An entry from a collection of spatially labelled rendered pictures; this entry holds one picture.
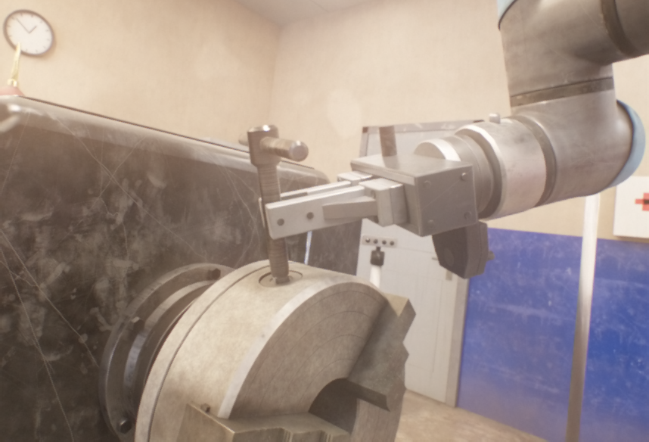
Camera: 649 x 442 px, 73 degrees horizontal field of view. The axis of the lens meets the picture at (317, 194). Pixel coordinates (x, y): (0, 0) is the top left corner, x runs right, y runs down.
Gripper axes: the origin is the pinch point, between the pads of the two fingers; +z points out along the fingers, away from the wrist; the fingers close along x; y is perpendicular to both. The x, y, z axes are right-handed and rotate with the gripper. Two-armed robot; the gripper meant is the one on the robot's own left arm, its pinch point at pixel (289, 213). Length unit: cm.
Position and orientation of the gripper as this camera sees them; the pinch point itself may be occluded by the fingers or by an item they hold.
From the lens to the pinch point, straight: 36.2
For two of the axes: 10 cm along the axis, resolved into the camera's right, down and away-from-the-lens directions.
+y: -1.5, -9.7, -2.1
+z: -9.5, 2.0, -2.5
